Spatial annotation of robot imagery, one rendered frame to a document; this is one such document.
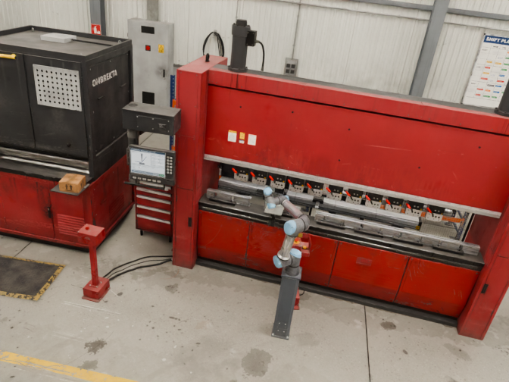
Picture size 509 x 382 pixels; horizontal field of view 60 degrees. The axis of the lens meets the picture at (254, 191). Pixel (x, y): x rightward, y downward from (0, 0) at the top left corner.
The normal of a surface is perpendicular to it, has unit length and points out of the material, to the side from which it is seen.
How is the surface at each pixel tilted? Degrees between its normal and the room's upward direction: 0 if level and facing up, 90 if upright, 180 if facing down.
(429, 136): 90
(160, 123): 90
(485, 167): 90
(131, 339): 0
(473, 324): 90
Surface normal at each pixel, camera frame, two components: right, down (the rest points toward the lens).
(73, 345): 0.11, -0.88
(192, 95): -0.24, 0.44
